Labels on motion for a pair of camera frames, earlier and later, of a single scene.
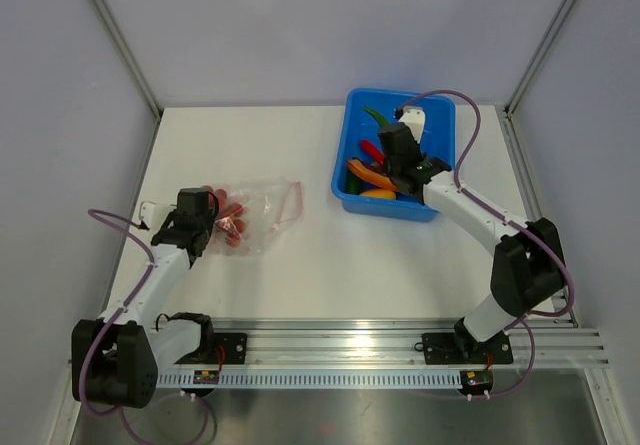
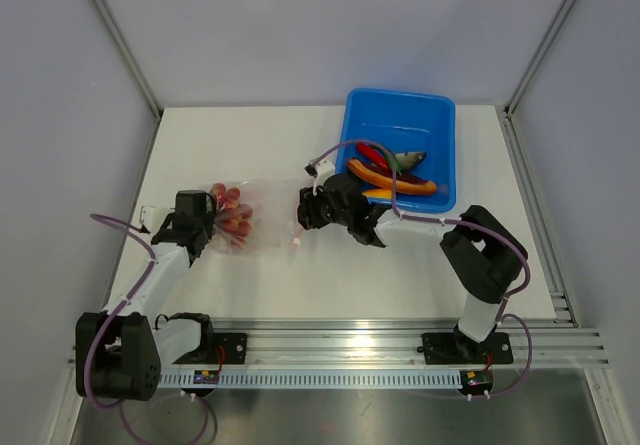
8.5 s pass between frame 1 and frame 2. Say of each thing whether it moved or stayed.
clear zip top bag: stayed
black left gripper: stayed
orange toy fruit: stayed
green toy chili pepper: moved
